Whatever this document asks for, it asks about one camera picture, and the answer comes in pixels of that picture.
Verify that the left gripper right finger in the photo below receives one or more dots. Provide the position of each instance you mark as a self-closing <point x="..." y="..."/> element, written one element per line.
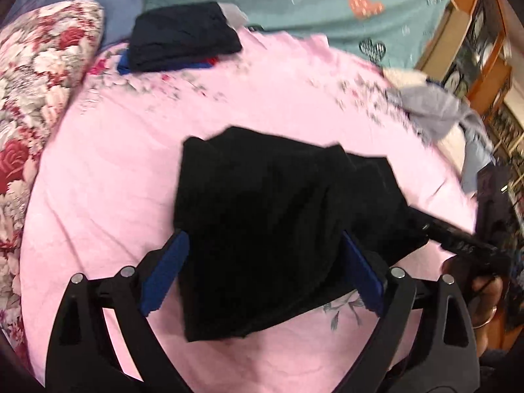
<point x="423" y="340"/>

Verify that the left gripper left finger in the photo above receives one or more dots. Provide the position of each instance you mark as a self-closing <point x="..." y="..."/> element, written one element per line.
<point x="81" y="356"/>

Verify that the black pants with smiley patch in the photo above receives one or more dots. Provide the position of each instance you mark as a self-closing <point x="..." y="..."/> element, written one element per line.
<point x="267" y="220"/>

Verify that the person's right hand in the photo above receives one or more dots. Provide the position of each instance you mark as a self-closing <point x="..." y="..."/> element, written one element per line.
<point x="487" y="293"/>

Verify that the lavender grey crumpled clothes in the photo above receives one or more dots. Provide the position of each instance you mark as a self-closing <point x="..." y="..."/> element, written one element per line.
<point x="436" y="114"/>

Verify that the wooden glass cabinet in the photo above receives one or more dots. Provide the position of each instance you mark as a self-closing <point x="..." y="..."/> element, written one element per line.
<point x="469" y="55"/>

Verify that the folded blue garment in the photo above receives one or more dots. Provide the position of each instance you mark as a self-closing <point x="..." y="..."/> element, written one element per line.
<point x="124" y="67"/>

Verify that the red white floral pillow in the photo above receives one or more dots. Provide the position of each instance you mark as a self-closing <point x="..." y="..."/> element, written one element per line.
<point x="45" y="53"/>

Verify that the grey knit garment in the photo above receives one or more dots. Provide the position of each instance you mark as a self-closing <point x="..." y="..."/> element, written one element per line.
<point x="235" y="17"/>

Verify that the folded dark navy garment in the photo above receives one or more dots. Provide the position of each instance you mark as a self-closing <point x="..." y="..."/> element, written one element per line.
<point x="181" y="33"/>

